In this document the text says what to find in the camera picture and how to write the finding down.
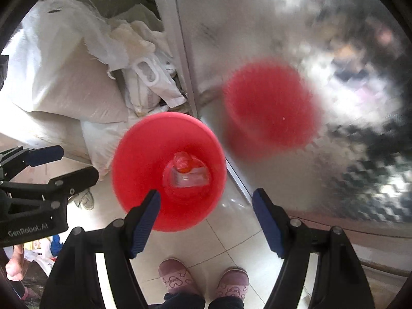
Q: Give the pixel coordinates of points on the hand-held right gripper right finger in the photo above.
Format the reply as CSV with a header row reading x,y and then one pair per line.
x,y
268,228

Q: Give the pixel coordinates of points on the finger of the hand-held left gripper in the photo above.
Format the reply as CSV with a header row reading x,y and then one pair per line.
x,y
77,178
45,155

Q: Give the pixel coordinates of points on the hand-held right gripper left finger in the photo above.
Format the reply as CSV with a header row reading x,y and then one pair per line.
x,y
146,225

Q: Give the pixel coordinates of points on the red plastic bucket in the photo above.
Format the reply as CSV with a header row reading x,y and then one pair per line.
x,y
138,154

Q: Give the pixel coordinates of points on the person's left hand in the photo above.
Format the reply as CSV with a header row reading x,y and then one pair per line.
x,y
15,264

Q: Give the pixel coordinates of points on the clear plastic piece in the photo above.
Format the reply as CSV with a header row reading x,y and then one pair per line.
x,y
83,199

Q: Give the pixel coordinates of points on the small white woven sack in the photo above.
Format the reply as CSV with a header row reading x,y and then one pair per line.
x,y
99,141

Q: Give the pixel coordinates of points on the small clear plastic bottle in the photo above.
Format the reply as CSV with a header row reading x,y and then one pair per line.
x,y
186,180

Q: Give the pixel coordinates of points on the person's left leg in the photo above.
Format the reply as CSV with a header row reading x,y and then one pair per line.
x,y
185,302

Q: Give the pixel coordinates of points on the person's leg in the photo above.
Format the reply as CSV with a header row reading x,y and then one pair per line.
x,y
227,304
185,302

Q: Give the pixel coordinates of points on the person's right leg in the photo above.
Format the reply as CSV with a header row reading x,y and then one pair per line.
x,y
227,304

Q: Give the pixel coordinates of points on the crumpled white woven sack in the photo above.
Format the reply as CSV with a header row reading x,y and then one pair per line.
x,y
135,35

